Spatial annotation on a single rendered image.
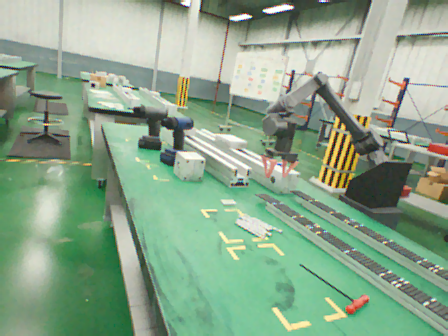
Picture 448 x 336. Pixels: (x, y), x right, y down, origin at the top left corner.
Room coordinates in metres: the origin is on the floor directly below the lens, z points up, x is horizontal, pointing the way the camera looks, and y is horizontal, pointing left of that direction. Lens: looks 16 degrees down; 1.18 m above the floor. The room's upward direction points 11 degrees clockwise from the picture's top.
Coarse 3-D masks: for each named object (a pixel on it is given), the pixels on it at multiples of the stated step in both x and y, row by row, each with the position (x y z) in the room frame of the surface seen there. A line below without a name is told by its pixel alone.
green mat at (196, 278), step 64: (128, 128) 1.92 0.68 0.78; (128, 192) 0.91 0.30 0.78; (192, 192) 1.02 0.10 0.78; (256, 192) 1.16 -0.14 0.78; (320, 192) 1.34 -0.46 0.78; (192, 256) 0.62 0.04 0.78; (256, 256) 0.67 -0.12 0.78; (320, 256) 0.74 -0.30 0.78; (384, 256) 0.82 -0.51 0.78; (192, 320) 0.43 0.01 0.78; (256, 320) 0.46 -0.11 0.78; (320, 320) 0.49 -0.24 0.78; (384, 320) 0.53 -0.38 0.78
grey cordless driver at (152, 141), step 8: (136, 112) 1.49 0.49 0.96; (144, 112) 1.49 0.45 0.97; (152, 112) 1.50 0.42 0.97; (160, 112) 1.51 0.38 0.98; (152, 120) 1.52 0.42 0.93; (152, 128) 1.52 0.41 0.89; (144, 136) 1.50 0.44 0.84; (152, 136) 1.52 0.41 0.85; (144, 144) 1.49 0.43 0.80; (152, 144) 1.50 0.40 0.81; (160, 144) 1.51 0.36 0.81
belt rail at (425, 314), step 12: (276, 216) 0.95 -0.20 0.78; (288, 216) 0.91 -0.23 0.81; (300, 228) 0.87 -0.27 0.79; (312, 240) 0.81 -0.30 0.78; (324, 240) 0.78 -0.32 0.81; (336, 252) 0.75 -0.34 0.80; (348, 264) 0.71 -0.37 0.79; (360, 264) 0.69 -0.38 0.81; (372, 276) 0.66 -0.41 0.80; (384, 288) 0.63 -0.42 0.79; (396, 288) 0.61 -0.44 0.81; (396, 300) 0.60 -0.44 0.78; (408, 300) 0.59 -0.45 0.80; (420, 312) 0.56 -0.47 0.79; (432, 312) 0.55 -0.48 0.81; (432, 324) 0.54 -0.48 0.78; (444, 324) 0.53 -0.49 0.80
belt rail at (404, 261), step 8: (304, 200) 1.10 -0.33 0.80; (312, 208) 1.07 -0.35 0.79; (328, 216) 1.01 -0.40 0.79; (336, 224) 0.97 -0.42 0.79; (344, 224) 0.95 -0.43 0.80; (352, 232) 0.92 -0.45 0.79; (360, 232) 0.90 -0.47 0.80; (368, 240) 0.88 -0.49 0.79; (376, 240) 0.85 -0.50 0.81; (376, 248) 0.85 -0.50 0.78; (384, 248) 0.83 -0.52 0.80; (392, 256) 0.81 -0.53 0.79; (400, 256) 0.79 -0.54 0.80; (408, 264) 0.77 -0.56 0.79; (416, 264) 0.76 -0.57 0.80; (416, 272) 0.75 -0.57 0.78; (424, 272) 0.74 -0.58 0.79; (432, 272) 0.72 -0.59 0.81; (432, 280) 0.72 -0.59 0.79; (440, 280) 0.71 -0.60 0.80
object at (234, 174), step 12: (168, 132) 1.74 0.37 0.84; (192, 144) 1.46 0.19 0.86; (204, 144) 1.51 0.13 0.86; (204, 156) 1.35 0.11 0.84; (216, 156) 1.29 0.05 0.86; (228, 156) 1.33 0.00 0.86; (204, 168) 1.33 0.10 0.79; (216, 168) 1.25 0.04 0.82; (228, 168) 1.17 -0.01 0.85; (240, 168) 1.23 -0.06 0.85; (228, 180) 1.16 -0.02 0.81; (240, 180) 1.18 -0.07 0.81
